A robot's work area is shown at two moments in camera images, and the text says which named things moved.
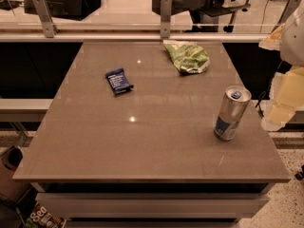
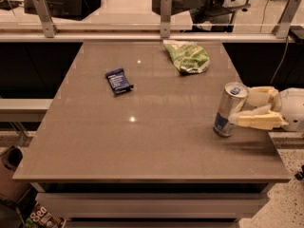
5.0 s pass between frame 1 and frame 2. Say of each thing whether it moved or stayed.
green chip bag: stayed
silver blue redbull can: stayed
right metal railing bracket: stayed
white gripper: moved
